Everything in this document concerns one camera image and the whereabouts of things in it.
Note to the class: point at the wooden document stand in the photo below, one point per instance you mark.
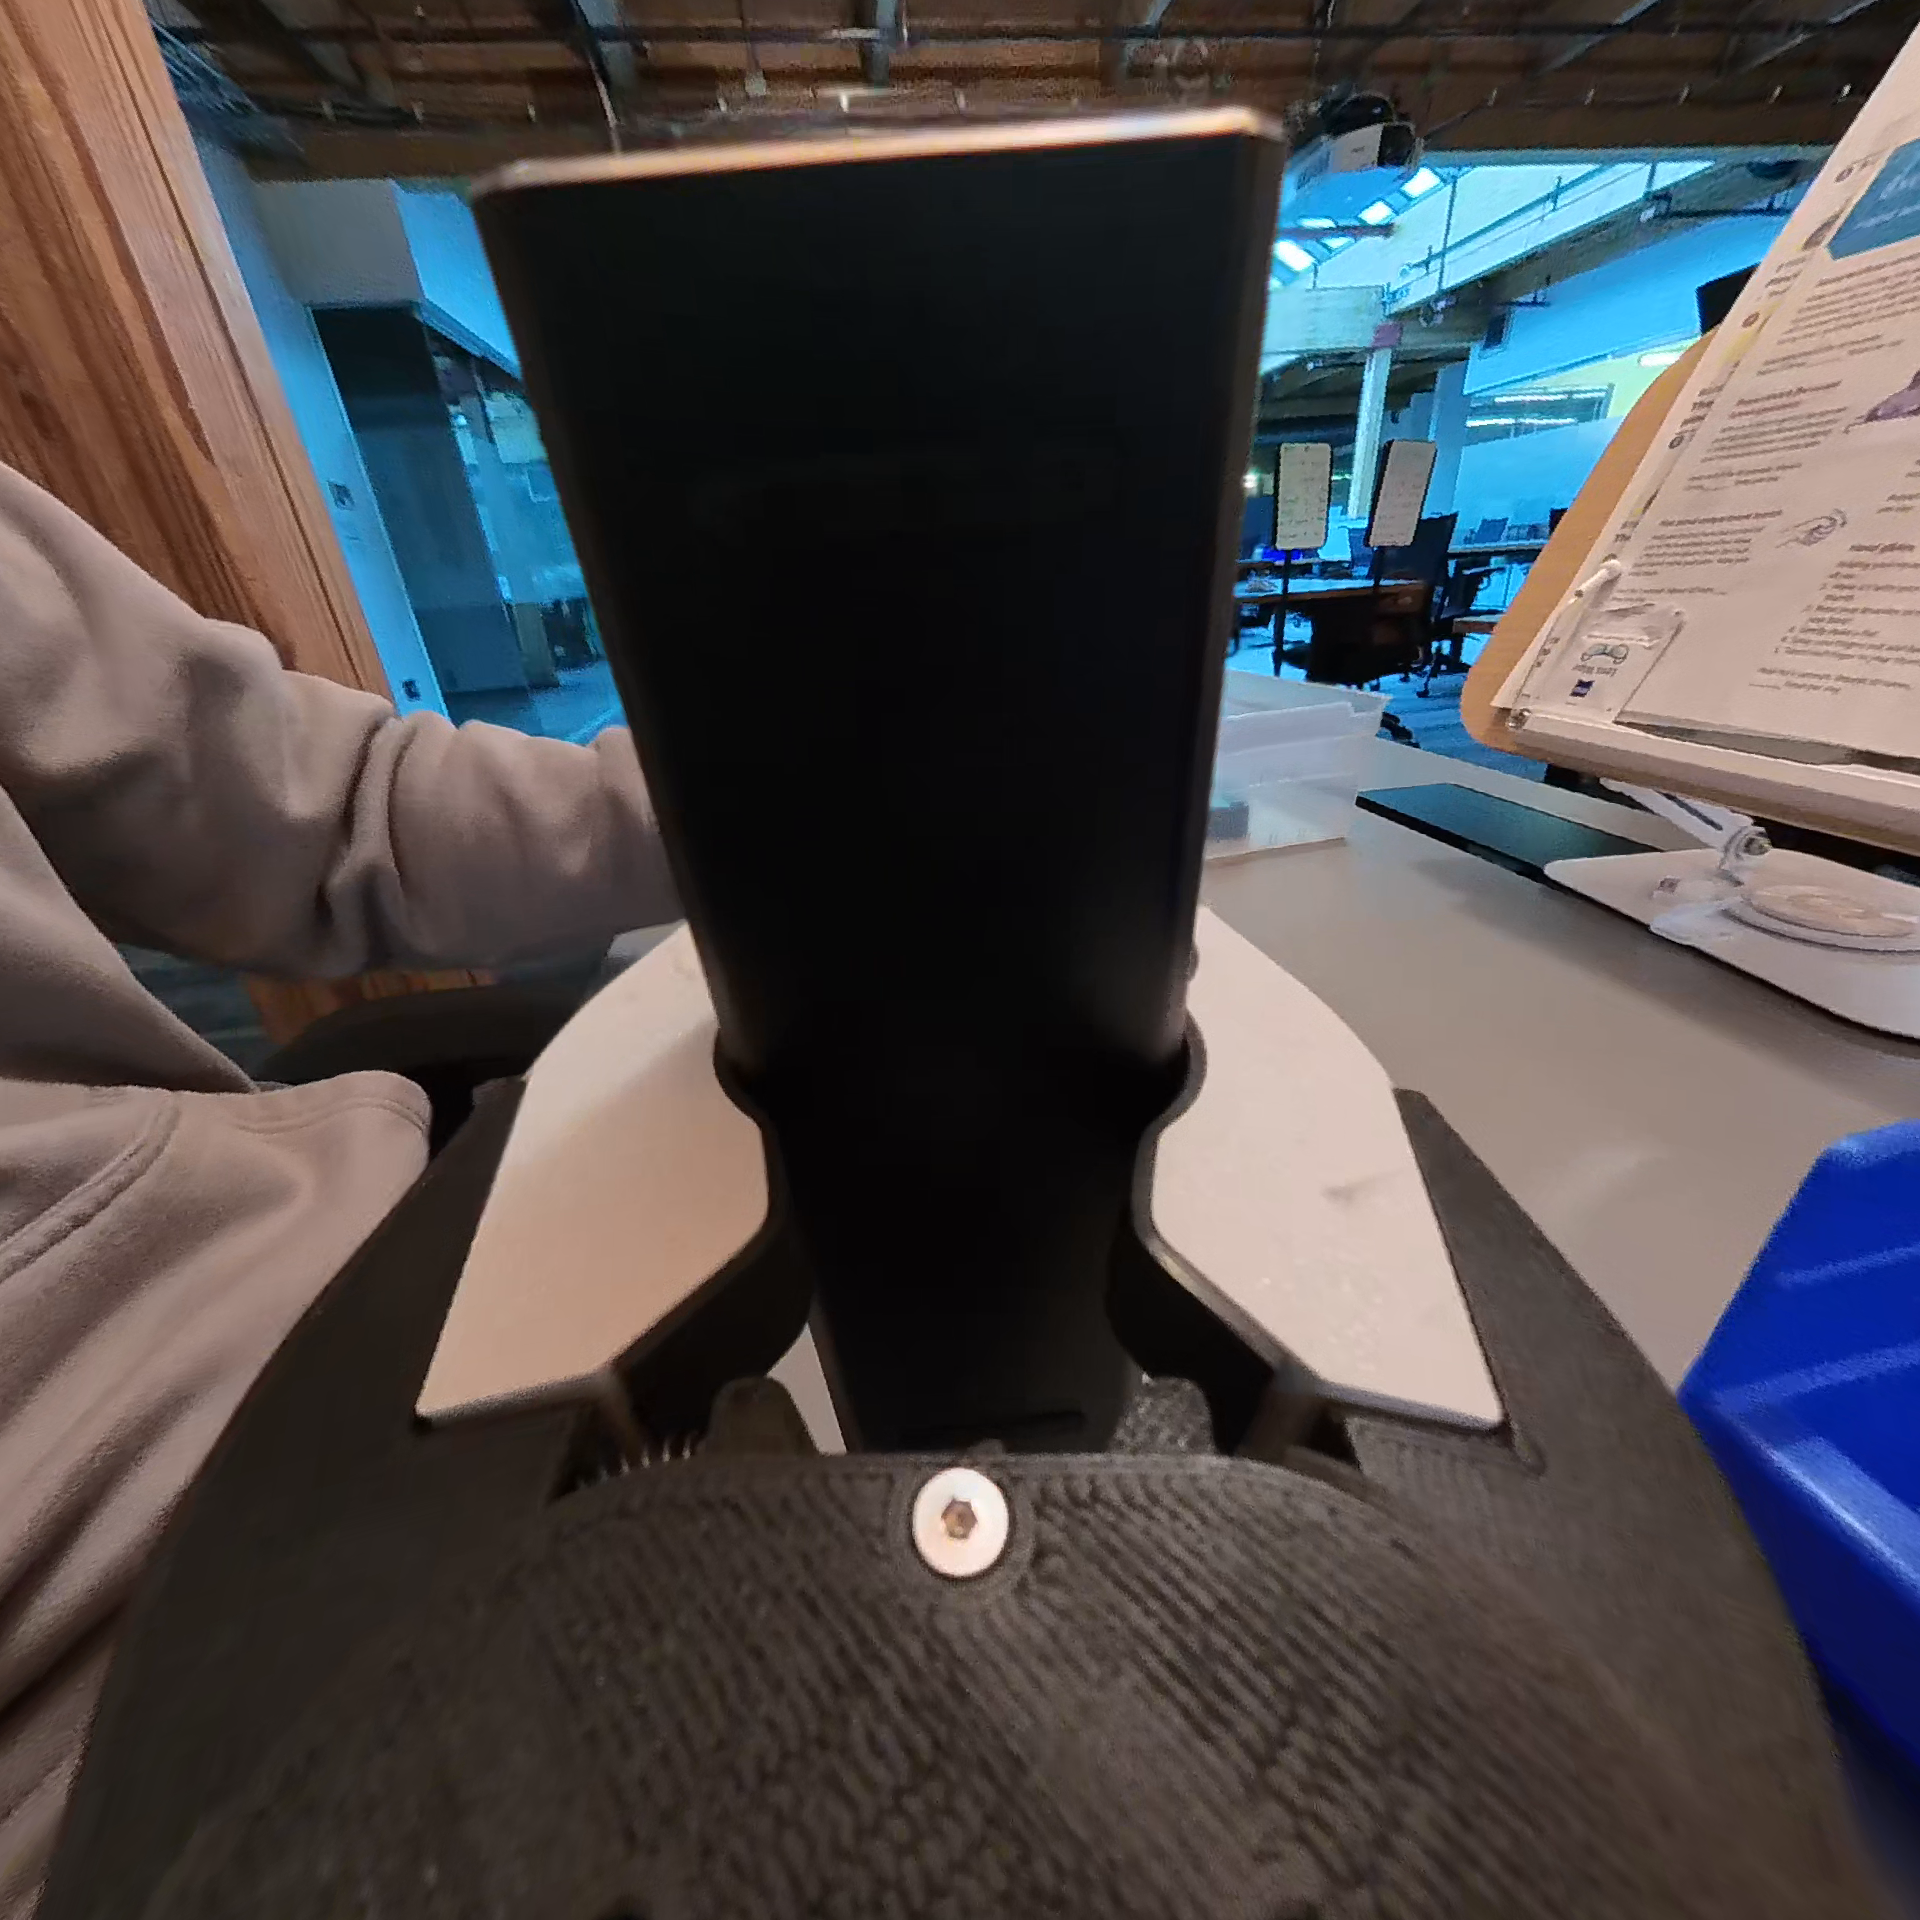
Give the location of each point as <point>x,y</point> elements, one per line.
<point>1725,781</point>

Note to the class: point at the printed instruction papers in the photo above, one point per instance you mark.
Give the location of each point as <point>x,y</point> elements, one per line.
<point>1769,497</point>

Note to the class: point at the black smartphone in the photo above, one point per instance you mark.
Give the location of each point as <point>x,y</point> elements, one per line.
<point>930,675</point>

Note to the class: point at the ceiling projector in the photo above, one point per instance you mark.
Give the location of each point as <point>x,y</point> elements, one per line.
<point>1369,138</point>

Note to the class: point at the blue plastic bin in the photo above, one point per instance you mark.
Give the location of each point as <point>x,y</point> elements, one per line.
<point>1831,1349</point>

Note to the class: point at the clear plastic container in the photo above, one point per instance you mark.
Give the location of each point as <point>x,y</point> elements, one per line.
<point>1291,765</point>

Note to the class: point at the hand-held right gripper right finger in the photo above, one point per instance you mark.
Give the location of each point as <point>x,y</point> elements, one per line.
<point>1321,1200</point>

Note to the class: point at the black flat pad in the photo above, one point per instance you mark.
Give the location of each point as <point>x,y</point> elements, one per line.
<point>1500,828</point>

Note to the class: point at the wooden pillar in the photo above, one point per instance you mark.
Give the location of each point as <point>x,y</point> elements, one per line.
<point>166,346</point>

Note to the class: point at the person's left forearm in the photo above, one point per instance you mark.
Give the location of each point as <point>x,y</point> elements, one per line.
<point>299,781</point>

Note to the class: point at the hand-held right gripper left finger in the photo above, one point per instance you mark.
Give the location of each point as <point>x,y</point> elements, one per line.
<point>600,1200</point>

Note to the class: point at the person's grey hoodie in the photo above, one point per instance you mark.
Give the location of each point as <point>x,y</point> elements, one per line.
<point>134,1274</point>

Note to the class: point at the small clear packet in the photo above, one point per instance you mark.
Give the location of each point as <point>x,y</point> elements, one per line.
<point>1603,660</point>

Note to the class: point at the standing whiteboard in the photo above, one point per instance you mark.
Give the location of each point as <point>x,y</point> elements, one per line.
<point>1402,492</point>
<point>1302,497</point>

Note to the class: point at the black office chair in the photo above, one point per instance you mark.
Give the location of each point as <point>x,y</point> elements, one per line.
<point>405,1050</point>

